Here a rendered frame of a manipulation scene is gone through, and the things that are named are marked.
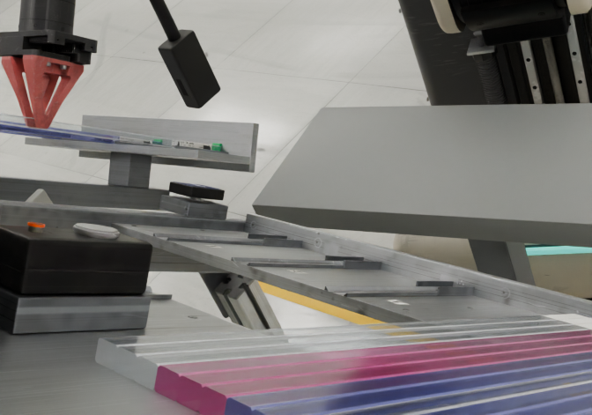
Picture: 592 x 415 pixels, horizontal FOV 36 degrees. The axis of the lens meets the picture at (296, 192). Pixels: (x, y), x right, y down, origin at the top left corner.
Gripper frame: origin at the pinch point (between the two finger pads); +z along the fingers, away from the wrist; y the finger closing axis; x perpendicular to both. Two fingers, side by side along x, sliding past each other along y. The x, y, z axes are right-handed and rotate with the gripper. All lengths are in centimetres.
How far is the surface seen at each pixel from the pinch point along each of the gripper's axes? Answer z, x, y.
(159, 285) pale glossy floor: 32, 101, -80
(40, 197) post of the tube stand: 8.7, 7.6, -8.2
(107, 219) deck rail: 9.7, 0.3, 12.1
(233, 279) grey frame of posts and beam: 16.8, 24.6, 8.8
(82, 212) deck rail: 9.1, -2.7, 11.9
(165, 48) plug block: -2.8, -23.3, 42.5
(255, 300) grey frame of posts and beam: 19.2, 26.4, 11.1
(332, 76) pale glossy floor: -31, 167, -80
